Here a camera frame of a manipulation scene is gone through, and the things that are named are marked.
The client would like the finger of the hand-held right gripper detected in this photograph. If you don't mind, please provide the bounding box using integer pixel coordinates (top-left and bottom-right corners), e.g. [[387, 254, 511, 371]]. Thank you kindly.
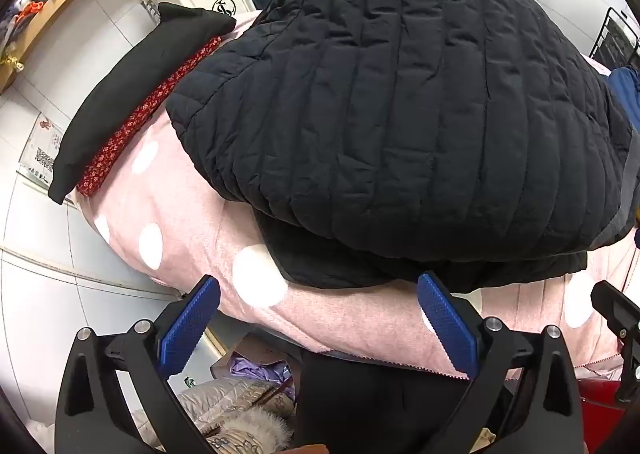
[[590, 279, 640, 350]]

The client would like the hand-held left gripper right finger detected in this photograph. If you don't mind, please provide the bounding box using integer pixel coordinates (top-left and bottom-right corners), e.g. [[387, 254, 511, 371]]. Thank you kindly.
[[416, 271, 587, 454]]

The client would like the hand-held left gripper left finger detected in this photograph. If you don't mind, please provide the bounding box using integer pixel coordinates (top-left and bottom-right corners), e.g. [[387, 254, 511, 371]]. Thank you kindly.
[[55, 275, 221, 454]]

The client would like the black quilted jacket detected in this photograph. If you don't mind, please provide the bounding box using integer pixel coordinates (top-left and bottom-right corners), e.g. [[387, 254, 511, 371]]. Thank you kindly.
[[165, 0, 637, 293]]

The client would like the cardboard box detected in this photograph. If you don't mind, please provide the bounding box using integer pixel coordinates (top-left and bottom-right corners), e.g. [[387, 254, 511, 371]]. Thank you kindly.
[[210, 331, 302, 385]]

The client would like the purple cloth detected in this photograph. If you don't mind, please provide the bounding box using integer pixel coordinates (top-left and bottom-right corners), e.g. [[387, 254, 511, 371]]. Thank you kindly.
[[227, 355, 294, 386]]

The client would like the pink polka dot bed sheet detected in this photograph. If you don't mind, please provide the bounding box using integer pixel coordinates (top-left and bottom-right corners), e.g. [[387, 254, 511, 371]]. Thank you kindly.
[[75, 8, 640, 381]]

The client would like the beige quilted fur-trimmed coat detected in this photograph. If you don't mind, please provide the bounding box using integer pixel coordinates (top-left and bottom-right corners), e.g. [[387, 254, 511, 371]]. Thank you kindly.
[[134, 376, 297, 454]]

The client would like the red object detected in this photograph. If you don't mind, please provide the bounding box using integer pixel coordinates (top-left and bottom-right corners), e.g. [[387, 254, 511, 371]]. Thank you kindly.
[[575, 378, 632, 454]]

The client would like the dark cloth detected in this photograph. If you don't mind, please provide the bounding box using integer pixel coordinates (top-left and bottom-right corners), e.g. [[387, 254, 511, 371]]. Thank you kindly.
[[294, 348, 517, 454]]

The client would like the red floral cloth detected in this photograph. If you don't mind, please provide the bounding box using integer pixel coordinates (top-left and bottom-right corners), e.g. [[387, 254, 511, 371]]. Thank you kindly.
[[76, 35, 224, 198]]

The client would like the navy blue cloth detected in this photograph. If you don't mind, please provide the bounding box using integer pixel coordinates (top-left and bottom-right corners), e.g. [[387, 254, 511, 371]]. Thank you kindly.
[[604, 66, 640, 135]]

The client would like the printed paper sheet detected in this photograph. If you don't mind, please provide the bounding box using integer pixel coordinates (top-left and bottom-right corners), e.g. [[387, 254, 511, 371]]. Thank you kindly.
[[19, 116, 67, 181]]

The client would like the black folded cloth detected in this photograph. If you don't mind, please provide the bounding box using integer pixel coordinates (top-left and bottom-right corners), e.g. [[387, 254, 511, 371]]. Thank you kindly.
[[47, 2, 237, 205]]

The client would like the wooden shelf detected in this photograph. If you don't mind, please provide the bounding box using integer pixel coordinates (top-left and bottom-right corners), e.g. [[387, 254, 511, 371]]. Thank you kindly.
[[0, 0, 132, 95]]

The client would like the black wire rack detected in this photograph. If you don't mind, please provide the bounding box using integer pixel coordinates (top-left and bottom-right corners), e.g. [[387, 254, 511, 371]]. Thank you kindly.
[[589, 7, 640, 75]]

